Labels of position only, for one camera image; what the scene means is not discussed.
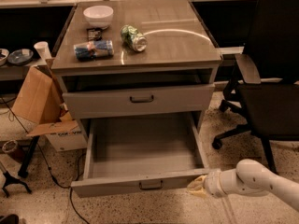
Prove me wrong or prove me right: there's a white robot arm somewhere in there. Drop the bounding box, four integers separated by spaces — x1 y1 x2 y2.
187 159 299 211

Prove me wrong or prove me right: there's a black floor cable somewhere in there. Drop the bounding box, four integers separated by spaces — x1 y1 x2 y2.
0 96 92 224

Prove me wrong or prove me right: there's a black tripod stand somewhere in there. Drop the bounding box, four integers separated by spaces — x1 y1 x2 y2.
0 162 32 197

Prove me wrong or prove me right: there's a white bowl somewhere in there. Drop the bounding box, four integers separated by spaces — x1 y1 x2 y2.
83 6 114 29

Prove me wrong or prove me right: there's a dark blue plate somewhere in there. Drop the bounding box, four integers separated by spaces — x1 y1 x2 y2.
7 49 34 66

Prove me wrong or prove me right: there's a brown cardboard box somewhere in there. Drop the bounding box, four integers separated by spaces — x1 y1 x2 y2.
12 64 78 136

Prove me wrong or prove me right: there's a small dark snack packet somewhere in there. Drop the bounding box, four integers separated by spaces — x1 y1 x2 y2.
87 28 102 41

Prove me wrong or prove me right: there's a grey drawer cabinet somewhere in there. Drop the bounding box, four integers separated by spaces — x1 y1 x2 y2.
52 0 221 133

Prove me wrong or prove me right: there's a grey drawer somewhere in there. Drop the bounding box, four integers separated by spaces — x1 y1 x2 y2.
71 113 211 197
63 84 214 119

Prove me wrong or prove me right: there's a grey top drawer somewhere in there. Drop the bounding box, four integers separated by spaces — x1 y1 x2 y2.
63 84 214 119

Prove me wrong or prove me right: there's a green soda can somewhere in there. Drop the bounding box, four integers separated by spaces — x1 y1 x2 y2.
121 25 148 52

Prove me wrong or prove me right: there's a black office chair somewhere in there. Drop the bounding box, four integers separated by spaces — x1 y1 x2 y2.
212 0 299 172

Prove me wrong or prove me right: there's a blue soda can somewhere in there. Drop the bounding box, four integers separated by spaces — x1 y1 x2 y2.
74 40 114 60

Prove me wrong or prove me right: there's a white paper cup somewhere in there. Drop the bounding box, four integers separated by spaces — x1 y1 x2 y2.
34 41 51 61

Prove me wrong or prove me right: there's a white printed box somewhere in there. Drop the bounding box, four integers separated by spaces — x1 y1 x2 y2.
46 127 87 151

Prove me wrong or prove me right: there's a grey bowl at left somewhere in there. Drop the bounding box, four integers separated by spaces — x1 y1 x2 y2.
0 49 9 66

